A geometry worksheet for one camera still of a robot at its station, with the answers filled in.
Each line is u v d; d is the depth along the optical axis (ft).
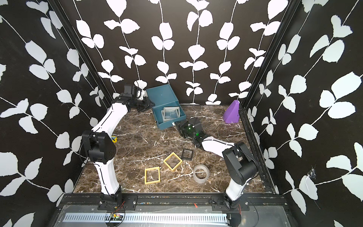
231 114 3.40
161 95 3.22
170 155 2.97
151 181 2.63
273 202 2.51
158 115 3.05
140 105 2.58
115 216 2.30
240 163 1.55
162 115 3.01
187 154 3.05
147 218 2.30
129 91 2.35
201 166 2.79
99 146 1.69
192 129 2.26
